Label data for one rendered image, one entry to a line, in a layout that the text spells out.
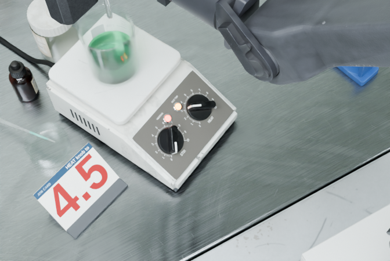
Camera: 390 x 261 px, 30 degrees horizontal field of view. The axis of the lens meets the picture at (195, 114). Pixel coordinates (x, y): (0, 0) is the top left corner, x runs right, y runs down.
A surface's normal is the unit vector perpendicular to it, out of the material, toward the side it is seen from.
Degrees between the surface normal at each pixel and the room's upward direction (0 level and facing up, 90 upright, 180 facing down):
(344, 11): 43
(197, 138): 30
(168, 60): 0
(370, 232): 2
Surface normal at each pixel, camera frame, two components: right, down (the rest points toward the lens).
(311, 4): -0.45, -0.72
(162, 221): -0.04, -0.50
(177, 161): 0.36, -0.18
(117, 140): -0.60, 0.70
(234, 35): 0.52, 0.08
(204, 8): -0.62, 0.52
